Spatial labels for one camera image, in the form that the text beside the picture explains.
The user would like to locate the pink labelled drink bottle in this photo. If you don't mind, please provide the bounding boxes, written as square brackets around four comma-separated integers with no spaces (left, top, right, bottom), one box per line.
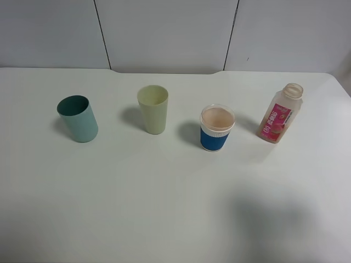
[257,83,303,144]

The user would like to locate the pale yellow plastic cup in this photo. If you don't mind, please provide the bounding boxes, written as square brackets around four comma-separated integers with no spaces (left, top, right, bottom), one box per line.
[137,85,168,135]

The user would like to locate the clear cup with blue sleeve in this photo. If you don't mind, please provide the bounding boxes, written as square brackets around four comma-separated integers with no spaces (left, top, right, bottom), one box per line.
[200,104,236,152]

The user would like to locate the teal plastic cup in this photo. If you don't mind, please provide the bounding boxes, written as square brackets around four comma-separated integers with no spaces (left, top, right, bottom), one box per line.
[56,95,99,142]

